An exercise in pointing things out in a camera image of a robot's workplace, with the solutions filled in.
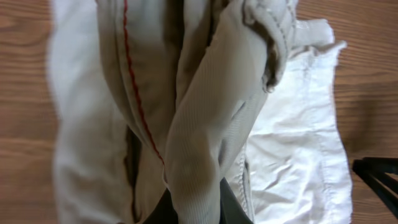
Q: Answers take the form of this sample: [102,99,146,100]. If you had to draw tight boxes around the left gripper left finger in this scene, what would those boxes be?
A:
[142,189,178,224]

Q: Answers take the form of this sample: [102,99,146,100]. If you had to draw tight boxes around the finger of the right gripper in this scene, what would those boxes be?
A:
[352,157,397,218]

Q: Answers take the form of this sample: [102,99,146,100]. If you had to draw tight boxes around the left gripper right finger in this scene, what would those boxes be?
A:
[219,178,252,224]

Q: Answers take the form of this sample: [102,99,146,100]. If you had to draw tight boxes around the beige cotton shorts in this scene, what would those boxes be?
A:
[48,0,353,224]

